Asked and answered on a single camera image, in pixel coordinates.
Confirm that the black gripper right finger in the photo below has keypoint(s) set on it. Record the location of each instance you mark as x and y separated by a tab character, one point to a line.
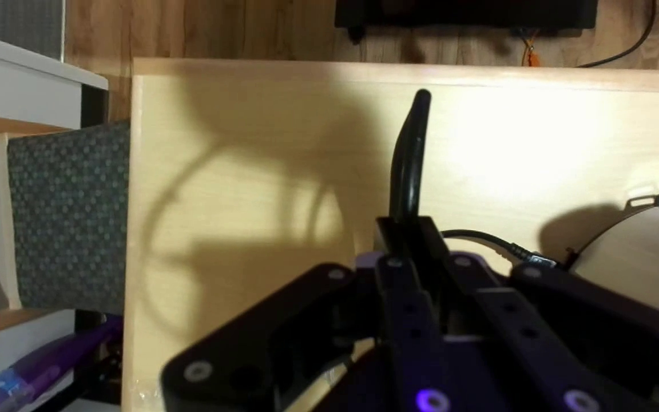
559	329

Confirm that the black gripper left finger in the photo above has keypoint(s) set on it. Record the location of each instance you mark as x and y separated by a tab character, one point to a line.
407	321

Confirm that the black round appliance lid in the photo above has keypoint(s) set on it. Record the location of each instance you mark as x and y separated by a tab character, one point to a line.
651	260

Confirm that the purple plastic item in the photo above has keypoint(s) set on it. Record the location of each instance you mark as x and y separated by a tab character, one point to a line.
34	369

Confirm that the white cabinet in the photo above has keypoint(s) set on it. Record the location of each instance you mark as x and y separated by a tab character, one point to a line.
24	84

